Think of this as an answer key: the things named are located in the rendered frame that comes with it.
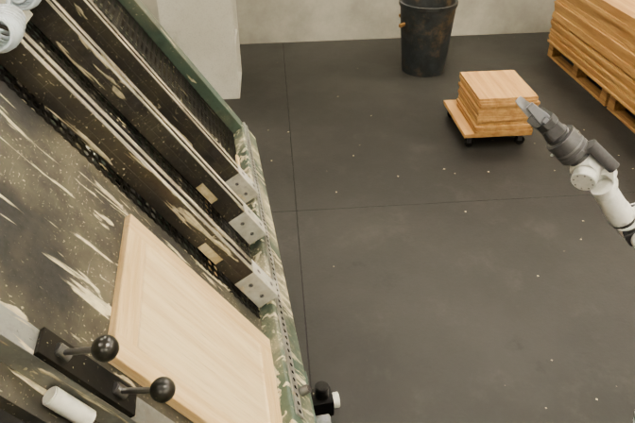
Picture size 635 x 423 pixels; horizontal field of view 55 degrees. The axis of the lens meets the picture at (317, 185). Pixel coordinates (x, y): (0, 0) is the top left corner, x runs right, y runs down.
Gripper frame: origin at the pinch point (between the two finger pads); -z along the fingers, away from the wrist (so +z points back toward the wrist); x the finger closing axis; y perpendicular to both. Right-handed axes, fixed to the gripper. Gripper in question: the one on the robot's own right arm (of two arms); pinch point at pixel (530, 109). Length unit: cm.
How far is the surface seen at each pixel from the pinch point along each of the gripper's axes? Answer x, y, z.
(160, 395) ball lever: 86, 72, -38
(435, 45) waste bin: -398, -13, 31
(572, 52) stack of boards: -407, -92, 128
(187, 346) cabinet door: 48, 88, -32
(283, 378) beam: 24, 93, -3
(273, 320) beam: 5, 92, -10
